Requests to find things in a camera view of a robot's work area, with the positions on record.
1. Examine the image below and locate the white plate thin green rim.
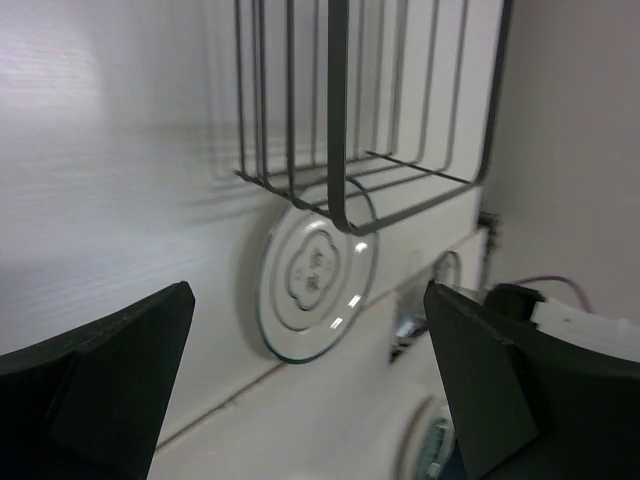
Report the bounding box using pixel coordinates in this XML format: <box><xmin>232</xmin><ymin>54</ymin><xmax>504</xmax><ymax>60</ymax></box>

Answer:
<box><xmin>255</xmin><ymin>206</ymin><xmax>379</xmax><ymax>364</ymax></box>

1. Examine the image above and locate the grey wire dish rack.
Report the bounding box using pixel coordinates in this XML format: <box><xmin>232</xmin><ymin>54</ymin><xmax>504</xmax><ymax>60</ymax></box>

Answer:
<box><xmin>232</xmin><ymin>1</ymin><xmax>513</xmax><ymax>237</ymax></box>

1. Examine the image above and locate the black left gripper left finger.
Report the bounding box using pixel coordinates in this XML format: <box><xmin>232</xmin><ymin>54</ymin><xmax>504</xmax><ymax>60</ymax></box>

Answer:
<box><xmin>1</xmin><ymin>281</ymin><xmax>195</xmax><ymax>479</ymax></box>

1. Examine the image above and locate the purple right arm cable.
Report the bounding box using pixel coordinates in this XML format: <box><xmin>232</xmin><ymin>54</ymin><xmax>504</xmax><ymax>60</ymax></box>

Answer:
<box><xmin>514</xmin><ymin>274</ymin><xmax>591</xmax><ymax>314</ymax></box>

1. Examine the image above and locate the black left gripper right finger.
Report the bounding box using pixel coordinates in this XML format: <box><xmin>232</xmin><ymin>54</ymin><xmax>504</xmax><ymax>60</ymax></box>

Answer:
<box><xmin>423</xmin><ymin>282</ymin><xmax>639</xmax><ymax>479</ymax></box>

